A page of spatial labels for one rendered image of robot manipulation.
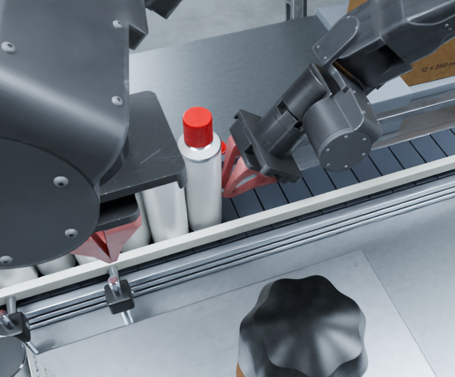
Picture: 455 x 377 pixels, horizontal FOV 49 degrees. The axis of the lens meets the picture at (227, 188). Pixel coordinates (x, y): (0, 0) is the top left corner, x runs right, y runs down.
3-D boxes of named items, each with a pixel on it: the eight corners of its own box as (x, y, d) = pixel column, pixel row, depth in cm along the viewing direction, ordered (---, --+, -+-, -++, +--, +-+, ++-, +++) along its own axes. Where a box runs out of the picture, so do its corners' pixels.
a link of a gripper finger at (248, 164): (211, 206, 64) (257, 157, 59) (194, 164, 68) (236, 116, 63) (249, 213, 68) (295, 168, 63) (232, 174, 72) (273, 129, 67)
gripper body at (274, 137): (257, 177, 58) (299, 134, 55) (229, 117, 64) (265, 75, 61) (294, 187, 63) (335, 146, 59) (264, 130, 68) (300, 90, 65)
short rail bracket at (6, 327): (22, 366, 64) (-14, 331, 54) (18, 322, 67) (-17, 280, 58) (49, 358, 64) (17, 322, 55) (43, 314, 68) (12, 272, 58)
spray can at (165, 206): (167, 259, 67) (147, 159, 51) (144, 233, 70) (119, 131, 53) (197, 236, 69) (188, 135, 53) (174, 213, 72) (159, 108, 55)
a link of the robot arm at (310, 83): (341, 69, 60) (308, 48, 57) (364, 105, 56) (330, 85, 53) (303, 110, 64) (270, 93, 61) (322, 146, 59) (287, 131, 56)
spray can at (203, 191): (188, 238, 69) (176, 136, 53) (183, 208, 72) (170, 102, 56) (225, 232, 70) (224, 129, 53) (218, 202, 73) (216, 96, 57)
